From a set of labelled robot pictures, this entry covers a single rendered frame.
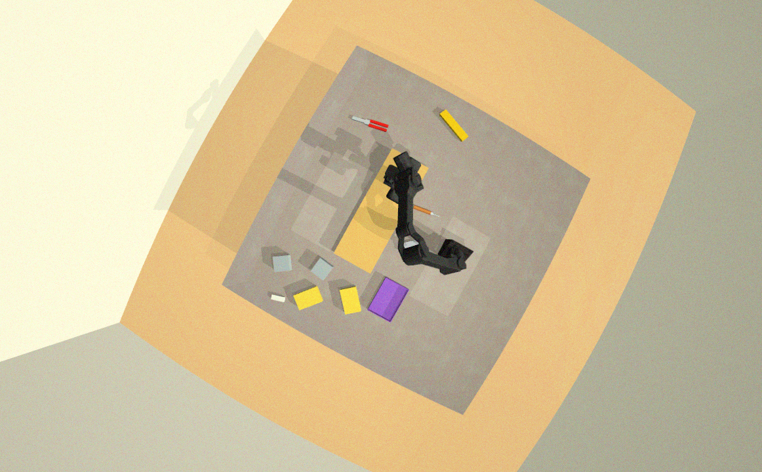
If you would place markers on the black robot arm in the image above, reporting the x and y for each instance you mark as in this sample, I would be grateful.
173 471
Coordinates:
407 184

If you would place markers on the orange-handled awl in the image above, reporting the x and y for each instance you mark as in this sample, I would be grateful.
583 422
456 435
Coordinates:
422 209

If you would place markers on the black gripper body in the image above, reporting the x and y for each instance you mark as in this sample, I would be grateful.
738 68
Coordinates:
391 193

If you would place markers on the yellow rectangular block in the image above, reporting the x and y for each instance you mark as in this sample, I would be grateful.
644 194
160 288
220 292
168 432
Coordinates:
308 298
350 300
455 127

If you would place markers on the purple rectangular tray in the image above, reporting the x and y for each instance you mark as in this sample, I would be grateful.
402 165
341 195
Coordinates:
388 299

